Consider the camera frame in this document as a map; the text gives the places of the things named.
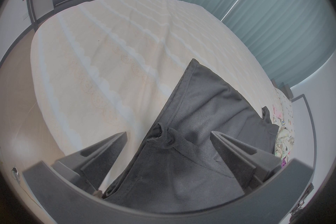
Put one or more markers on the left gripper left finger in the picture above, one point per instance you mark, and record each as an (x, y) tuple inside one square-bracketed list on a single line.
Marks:
[(97, 167)]

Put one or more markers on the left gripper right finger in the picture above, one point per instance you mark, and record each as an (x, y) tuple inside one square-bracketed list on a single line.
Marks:
[(236, 162)]

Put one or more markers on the black T-shirt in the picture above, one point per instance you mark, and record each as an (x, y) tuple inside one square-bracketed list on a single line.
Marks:
[(199, 102)]

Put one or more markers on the bed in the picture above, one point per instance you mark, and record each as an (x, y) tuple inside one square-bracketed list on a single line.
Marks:
[(105, 47)]

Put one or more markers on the purple garment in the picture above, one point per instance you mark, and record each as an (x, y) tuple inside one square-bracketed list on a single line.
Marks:
[(283, 163)]

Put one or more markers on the white printed pyjama top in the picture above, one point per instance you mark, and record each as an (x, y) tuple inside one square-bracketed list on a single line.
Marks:
[(284, 139)]

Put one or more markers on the light pink garment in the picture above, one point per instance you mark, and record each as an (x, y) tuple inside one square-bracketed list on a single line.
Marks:
[(277, 112)]

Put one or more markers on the white printed pillow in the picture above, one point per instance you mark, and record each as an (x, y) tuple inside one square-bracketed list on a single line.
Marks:
[(286, 107)]

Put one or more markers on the grey bedside table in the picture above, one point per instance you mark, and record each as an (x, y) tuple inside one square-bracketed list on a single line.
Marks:
[(286, 90)]

